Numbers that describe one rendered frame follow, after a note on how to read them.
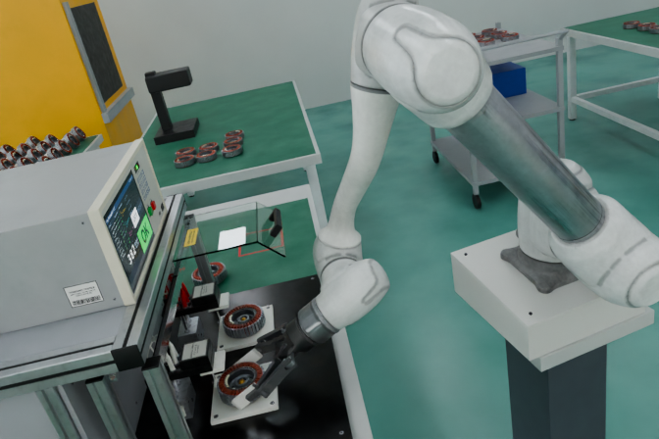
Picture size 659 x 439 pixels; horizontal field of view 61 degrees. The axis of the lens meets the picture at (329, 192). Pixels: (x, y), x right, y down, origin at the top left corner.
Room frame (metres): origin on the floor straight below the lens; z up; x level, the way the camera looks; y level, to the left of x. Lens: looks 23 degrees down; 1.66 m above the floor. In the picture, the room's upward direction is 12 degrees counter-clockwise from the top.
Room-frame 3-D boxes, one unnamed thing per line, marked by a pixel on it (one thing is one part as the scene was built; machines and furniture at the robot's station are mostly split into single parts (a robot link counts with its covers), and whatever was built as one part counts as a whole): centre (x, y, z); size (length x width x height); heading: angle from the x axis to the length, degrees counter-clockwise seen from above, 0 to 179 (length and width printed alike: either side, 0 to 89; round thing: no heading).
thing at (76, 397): (1.13, 0.54, 0.92); 0.66 x 0.01 x 0.30; 3
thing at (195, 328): (1.25, 0.44, 0.80); 0.08 x 0.05 x 0.06; 3
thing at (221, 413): (1.02, 0.28, 0.78); 0.15 x 0.15 x 0.01; 3
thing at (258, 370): (1.02, 0.28, 0.80); 0.11 x 0.11 x 0.04
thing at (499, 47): (3.53, -1.15, 0.51); 1.01 x 0.60 x 1.01; 3
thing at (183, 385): (1.01, 0.43, 0.80); 0.08 x 0.05 x 0.06; 3
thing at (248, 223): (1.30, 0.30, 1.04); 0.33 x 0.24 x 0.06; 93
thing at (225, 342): (1.26, 0.29, 0.78); 0.15 x 0.15 x 0.01; 3
